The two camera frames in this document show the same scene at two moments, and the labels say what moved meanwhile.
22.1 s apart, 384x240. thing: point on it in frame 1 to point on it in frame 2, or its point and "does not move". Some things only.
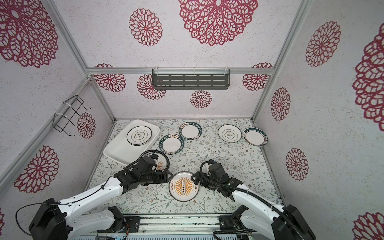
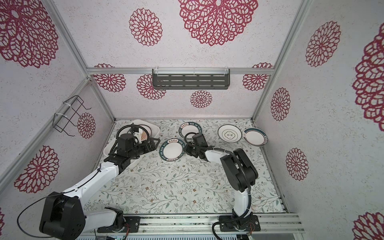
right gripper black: x=196 y=181 to x=188 y=147
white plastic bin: x=136 y=137 does not move
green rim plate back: x=190 y=130 does not move
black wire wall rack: x=60 y=121 does not move
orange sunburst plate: x=161 y=163 to x=144 y=134
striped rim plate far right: x=255 y=136 does not move
